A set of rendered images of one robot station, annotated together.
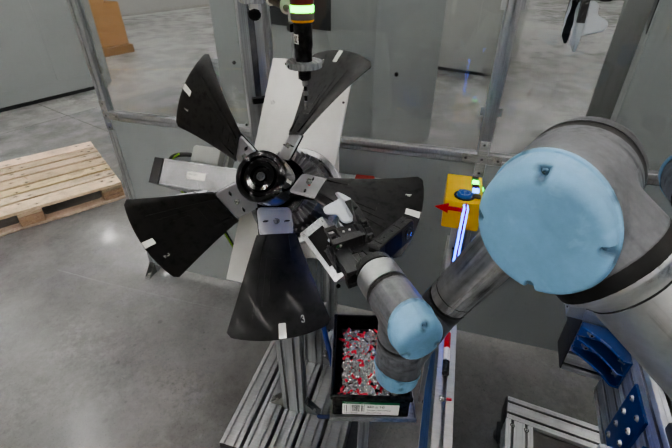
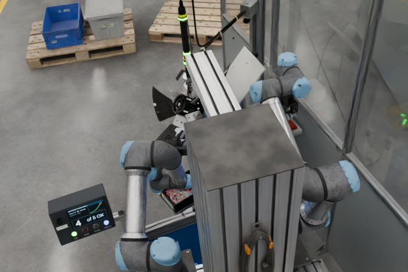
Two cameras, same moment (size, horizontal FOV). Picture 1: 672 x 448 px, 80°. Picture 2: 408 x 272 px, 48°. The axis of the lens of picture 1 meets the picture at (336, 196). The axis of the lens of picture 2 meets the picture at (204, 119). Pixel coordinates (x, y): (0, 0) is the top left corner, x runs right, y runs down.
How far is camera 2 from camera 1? 1.97 m
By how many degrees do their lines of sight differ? 45
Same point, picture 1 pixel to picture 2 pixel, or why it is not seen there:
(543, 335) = not seen: outside the picture
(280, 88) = (238, 62)
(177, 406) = not seen: hidden behind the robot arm
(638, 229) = (128, 162)
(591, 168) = (127, 148)
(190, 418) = not seen: hidden behind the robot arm
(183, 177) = (183, 84)
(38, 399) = (144, 135)
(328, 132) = (238, 95)
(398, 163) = (312, 127)
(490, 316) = (343, 258)
